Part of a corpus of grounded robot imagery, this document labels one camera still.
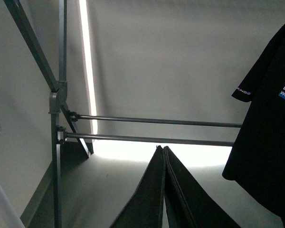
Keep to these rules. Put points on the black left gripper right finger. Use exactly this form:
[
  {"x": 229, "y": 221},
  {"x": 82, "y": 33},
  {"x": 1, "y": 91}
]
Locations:
[{"x": 187, "y": 203}]

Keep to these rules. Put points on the grey metal clothes rack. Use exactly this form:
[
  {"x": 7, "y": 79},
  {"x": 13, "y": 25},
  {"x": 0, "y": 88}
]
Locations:
[{"x": 63, "y": 121}]

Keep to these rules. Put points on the black printed t-shirt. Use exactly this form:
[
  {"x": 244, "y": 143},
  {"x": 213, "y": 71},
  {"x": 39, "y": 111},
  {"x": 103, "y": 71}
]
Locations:
[{"x": 257, "y": 158}]

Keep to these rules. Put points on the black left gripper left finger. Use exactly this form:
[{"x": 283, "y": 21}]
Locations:
[{"x": 145, "y": 207}]

